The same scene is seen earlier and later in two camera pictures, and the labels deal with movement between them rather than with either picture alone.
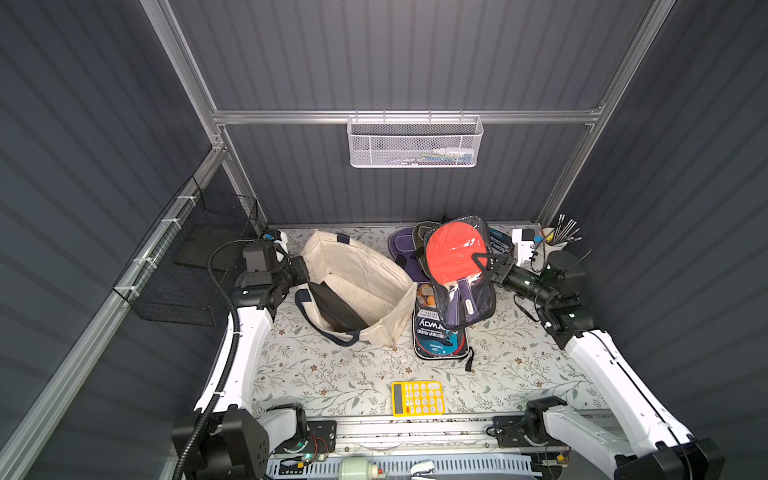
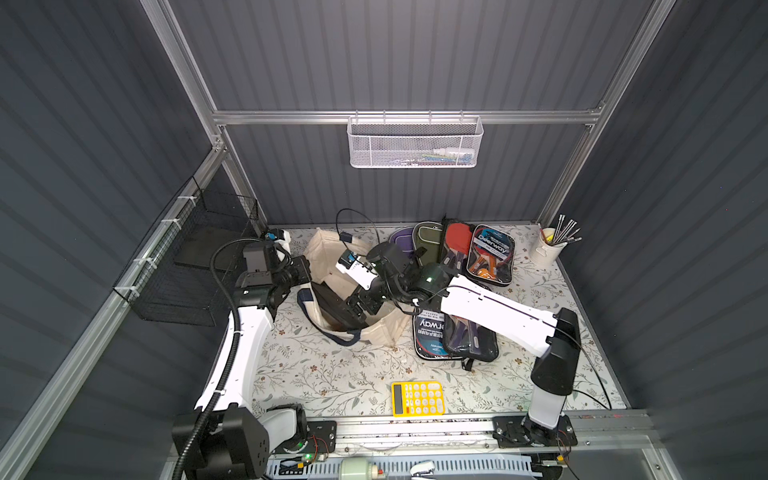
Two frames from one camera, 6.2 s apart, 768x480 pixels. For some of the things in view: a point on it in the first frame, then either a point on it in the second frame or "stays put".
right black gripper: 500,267 -> 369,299
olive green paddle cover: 420,234 stays put
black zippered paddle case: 338,315 stays put
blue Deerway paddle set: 432,337 stays put
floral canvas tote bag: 373,285 stays put
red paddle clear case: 460,269 -> 468,341
